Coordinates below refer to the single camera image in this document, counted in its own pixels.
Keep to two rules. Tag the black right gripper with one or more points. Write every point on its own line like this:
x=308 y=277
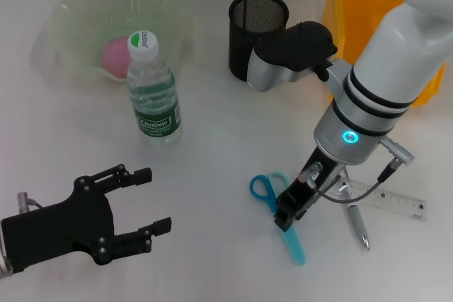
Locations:
x=315 y=185

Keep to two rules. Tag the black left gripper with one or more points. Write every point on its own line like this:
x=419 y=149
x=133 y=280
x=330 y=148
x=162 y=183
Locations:
x=60 y=229

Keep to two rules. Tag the blue and teal scissors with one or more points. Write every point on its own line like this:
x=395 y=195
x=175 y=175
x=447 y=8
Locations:
x=295 y=249

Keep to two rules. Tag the clear green-label water bottle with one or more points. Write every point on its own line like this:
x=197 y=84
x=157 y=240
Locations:
x=155 y=104

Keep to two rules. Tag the pink peach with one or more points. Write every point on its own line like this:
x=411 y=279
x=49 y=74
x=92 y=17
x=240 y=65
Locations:
x=115 y=58

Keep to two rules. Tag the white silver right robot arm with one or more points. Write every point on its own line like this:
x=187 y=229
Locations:
x=382 y=75

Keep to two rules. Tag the clear grey ballpoint pen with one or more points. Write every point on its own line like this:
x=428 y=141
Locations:
x=357 y=220

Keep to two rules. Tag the clear plastic ruler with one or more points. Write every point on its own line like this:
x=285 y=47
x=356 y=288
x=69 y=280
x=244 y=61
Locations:
x=396 y=200

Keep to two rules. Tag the black mesh pen holder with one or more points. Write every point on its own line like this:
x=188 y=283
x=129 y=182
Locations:
x=244 y=40

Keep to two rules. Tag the green glass fruit bowl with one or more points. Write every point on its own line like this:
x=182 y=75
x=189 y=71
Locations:
x=88 y=8

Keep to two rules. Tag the yellow plastic bin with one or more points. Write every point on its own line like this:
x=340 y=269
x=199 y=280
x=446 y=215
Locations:
x=354 y=5

